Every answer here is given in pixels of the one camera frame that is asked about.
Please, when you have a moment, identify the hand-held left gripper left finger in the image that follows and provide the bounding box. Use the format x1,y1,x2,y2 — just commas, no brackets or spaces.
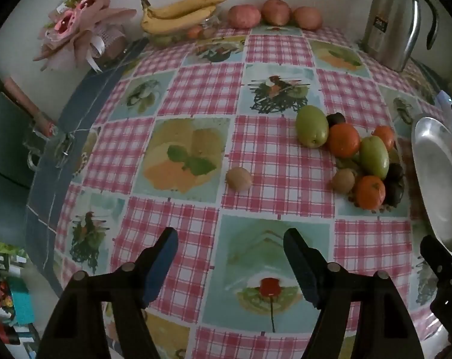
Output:
37,227,179,359

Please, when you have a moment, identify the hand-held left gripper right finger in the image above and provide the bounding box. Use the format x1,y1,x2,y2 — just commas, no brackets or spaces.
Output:
284,228,425,359

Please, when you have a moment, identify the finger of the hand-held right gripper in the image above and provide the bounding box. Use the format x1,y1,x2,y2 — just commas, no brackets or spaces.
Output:
420,235,452,283

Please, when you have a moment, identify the round metal plate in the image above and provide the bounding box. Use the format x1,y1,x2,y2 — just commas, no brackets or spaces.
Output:
411,117,452,258

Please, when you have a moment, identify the orange tangerine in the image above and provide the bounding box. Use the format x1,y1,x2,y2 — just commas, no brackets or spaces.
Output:
328,123,361,158
355,176,387,210
372,125,396,152

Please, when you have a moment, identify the brown kiwi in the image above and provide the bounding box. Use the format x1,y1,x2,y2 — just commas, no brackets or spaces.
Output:
226,167,253,192
331,168,357,194

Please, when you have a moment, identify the green mango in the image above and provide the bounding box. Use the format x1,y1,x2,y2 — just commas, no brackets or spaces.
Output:
359,136,390,179
295,105,329,148

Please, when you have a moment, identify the teal plastic item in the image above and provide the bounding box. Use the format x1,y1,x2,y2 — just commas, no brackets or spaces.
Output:
9,280,35,326

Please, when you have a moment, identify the white power strip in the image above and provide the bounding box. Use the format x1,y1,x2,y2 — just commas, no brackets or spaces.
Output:
436,90,452,111

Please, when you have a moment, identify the clear tablecloth clip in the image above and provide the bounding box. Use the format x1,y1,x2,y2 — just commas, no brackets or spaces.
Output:
24,121,77,169

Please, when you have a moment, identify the checkered printed tablecloth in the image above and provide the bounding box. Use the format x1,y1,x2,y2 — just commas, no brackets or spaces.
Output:
54,26,452,359

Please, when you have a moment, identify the blue tablecloth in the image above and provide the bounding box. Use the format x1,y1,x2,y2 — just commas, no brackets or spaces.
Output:
25,39,148,296

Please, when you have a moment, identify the dark green cabinet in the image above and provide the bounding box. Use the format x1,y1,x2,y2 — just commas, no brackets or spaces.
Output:
0,63,34,189

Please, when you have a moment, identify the clear glass bowl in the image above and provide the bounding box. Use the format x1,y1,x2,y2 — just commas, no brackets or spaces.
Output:
147,15,221,47

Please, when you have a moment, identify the stainless steel thermos jug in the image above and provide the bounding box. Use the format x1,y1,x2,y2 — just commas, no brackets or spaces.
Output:
361,0,440,72

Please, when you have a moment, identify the red apple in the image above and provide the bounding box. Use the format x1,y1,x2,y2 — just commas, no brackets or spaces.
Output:
262,0,291,27
227,4,262,29
293,6,323,31

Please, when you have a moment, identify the yellow banana bunch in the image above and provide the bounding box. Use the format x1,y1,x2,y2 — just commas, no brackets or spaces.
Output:
140,0,229,35

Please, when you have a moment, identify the pink gift wrapping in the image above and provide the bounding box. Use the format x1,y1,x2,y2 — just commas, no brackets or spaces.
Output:
33,0,137,72

